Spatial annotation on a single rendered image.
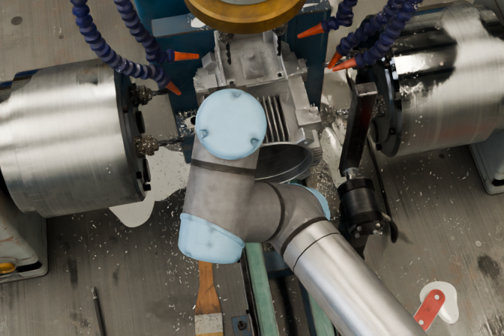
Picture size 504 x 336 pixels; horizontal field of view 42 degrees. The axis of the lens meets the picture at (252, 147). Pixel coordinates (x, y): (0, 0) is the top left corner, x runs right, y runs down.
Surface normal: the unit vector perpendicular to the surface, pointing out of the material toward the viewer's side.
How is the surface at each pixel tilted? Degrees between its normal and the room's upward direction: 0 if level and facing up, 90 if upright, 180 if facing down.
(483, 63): 28
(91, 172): 58
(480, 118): 69
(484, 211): 0
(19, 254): 89
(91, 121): 21
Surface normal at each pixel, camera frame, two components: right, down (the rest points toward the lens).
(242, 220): 0.76, 0.18
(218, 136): 0.06, 0.02
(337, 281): -0.37, -0.42
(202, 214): -0.35, -0.05
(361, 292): -0.09, -0.62
